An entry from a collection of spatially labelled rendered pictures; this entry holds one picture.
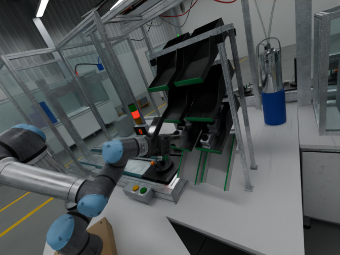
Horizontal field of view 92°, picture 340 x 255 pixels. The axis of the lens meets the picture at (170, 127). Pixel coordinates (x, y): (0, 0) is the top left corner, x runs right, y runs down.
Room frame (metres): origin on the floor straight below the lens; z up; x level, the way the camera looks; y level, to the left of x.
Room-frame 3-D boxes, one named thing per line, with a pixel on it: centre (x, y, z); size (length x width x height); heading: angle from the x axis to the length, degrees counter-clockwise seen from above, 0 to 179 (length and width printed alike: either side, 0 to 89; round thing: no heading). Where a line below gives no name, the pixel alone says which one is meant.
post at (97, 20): (1.20, 0.18, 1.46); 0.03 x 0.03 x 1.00; 49
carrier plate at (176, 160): (0.97, 0.14, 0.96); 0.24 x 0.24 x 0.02; 49
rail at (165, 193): (1.03, 0.44, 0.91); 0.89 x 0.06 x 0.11; 49
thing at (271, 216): (1.30, -0.16, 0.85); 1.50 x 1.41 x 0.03; 49
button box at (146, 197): (0.86, 0.34, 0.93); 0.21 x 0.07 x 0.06; 49
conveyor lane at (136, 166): (1.18, 0.35, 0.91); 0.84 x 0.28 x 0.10; 49
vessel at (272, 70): (1.17, -0.84, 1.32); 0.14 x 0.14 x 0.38
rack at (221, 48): (0.82, -0.22, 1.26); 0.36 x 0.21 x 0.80; 49
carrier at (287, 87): (1.46, -1.32, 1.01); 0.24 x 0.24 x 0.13; 49
